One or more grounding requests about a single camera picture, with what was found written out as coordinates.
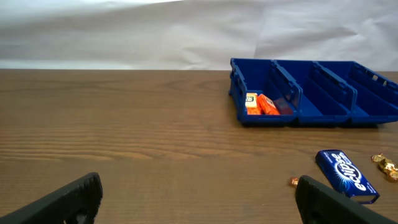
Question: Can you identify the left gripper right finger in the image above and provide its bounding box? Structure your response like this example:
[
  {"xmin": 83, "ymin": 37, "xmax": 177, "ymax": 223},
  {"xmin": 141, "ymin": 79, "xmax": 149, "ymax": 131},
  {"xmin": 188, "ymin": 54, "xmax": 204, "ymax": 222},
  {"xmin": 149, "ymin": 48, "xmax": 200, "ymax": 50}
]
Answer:
[{"xmin": 294, "ymin": 174, "xmax": 397, "ymax": 224}]

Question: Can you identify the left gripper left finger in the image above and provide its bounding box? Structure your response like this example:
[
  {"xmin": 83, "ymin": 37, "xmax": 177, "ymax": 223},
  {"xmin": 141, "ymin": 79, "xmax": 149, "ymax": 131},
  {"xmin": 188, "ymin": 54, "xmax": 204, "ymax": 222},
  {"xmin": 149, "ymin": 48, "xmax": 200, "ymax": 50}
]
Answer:
[{"xmin": 0, "ymin": 172, "xmax": 103, "ymax": 224}]

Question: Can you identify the blue candy pack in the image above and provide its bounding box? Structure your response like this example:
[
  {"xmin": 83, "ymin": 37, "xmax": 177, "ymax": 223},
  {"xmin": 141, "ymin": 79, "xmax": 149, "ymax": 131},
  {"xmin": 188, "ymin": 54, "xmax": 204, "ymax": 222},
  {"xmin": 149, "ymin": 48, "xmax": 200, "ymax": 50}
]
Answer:
[{"xmin": 315, "ymin": 149, "xmax": 381, "ymax": 205}]

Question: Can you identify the blue tray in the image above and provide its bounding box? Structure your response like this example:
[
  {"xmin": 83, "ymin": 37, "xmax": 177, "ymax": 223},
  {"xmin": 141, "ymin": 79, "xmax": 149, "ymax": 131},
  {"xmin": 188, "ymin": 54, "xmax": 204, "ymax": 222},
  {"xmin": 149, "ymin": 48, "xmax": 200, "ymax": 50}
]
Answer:
[{"xmin": 228, "ymin": 57, "xmax": 398, "ymax": 127}]

